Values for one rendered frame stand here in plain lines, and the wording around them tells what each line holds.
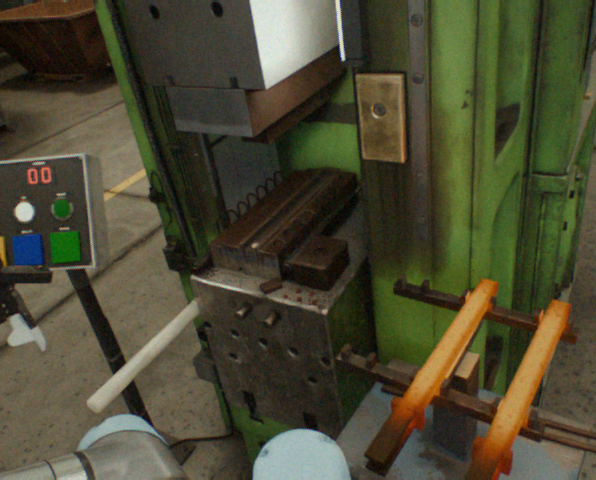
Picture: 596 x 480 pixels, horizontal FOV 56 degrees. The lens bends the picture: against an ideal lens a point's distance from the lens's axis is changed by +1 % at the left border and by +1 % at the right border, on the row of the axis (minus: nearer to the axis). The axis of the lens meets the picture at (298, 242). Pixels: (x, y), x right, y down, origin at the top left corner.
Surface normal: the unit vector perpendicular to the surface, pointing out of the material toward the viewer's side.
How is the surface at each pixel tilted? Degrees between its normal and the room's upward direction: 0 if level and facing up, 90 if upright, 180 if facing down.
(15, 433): 0
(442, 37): 90
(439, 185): 90
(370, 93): 90
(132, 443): 23
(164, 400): 0
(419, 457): 0
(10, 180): 60
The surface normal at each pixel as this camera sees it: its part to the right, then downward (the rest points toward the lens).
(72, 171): -0.15, 0.05
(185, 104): -0.50, 0.52
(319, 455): -0.15, -0.83
